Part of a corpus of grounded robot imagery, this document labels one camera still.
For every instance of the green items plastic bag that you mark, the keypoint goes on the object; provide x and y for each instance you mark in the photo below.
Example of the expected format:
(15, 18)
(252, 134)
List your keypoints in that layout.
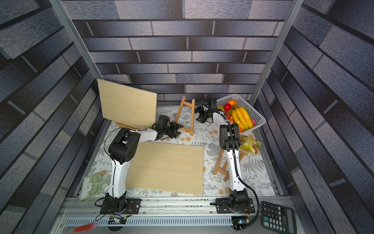
(92, 185)

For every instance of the red tool handle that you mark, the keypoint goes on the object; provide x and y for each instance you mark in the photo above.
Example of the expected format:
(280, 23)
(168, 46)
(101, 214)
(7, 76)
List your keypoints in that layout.
(83, 228)

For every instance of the green snack bag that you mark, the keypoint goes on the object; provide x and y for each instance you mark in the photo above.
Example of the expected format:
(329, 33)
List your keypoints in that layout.
(250, 144)

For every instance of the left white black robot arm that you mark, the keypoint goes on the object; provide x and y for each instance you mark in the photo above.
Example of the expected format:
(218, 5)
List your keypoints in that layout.
(122, 150)

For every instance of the yellow banana bunch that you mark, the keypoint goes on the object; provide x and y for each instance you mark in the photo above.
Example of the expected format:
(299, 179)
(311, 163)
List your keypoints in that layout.
(242, 118)

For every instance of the aluminium rail base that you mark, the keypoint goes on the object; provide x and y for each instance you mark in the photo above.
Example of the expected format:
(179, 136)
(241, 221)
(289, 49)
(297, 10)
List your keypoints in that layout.
(190, 215)

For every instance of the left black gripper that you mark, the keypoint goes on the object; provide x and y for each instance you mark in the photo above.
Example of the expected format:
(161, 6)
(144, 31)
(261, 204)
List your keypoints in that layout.
(176, 126)

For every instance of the black calculator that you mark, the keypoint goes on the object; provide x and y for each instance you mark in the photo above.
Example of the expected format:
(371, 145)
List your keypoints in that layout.
(278, 218)

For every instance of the white plastic basket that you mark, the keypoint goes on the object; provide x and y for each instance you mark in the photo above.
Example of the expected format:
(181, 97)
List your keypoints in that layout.
(253, 113)

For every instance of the plywood board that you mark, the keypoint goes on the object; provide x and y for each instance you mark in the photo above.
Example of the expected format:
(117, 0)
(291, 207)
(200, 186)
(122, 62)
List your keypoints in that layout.
(167, 167)
(126, 105)

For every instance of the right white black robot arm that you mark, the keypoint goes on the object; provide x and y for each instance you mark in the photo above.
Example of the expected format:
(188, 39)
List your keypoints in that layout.
(238, 200)

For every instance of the floral table mat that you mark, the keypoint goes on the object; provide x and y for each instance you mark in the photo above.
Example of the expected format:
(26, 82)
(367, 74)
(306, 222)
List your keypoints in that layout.
(253, 169)

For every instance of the orange fruit top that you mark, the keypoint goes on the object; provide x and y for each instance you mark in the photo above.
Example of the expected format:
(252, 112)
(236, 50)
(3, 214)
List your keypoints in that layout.
(232, 102)

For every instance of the red apple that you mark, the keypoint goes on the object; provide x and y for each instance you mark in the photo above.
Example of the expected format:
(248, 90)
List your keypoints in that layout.
(227, 107)

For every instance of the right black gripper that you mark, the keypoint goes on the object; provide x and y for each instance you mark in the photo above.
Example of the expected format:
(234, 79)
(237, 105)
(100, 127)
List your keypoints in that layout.
(203, 111)

